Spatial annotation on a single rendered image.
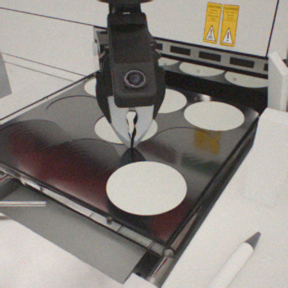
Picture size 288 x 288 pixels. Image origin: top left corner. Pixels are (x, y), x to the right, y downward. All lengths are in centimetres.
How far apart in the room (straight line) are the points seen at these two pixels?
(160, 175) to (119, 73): 15
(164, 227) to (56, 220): 19
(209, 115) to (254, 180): 29
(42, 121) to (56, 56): 37
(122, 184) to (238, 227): 18
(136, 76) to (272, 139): 15
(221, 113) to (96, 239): 30
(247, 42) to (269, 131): 38
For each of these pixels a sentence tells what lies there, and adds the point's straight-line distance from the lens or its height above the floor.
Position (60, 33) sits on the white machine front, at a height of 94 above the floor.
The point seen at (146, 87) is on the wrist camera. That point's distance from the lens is 35.
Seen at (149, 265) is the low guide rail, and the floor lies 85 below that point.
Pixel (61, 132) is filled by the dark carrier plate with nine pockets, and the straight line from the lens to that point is 55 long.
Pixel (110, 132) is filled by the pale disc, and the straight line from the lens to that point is 53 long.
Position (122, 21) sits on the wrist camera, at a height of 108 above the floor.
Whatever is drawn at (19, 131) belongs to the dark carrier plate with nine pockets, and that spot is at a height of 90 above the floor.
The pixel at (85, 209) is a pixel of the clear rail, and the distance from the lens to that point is 40.
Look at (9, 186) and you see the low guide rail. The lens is 57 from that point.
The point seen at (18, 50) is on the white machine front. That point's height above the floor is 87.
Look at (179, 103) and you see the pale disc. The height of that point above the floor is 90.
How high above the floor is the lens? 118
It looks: 34 degrees down
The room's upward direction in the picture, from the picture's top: straight up
